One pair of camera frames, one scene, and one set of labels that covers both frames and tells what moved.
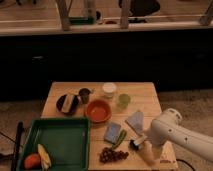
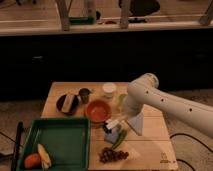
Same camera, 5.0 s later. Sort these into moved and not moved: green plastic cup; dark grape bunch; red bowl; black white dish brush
Moved: black white dish brush
Not moved: green plastic cup; red bowl; dark grape bunch
